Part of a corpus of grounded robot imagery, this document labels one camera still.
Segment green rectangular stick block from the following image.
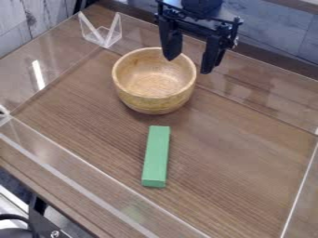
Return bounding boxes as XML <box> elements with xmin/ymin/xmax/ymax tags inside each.
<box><xmin>141</xmin><ymin>126</ymin><xmax>169</xmax><ymax>188</ymax></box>

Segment clear acrylic corner bracket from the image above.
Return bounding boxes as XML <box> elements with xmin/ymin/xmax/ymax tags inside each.
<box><xmin>78</xmin><ymin>12</ymin><xmax>121</xmax><ymax>48</ymax></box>

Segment black cable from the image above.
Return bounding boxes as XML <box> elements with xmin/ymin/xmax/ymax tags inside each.
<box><xmin>0</xmin><ymin>213</ymin><xmax>30</xmax><ymax>229</ymax></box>

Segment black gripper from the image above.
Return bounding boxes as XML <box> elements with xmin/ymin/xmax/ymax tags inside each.
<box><xmin>156</xmin><ymin>0</ymin><xmax>243</xmax><ymax>74</ymax></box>

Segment round wooden bowl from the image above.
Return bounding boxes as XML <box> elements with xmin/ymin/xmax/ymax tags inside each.
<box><xmin>112</xmin><ymin>46</ymin><xmax>197</xmax><ymax>114</ymax></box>

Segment black table leg bracket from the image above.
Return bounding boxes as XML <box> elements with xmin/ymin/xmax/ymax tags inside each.
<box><xmin>28</xmin><ymin>195</ymin><xmax>92</xmax><ymax>238</ymax></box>

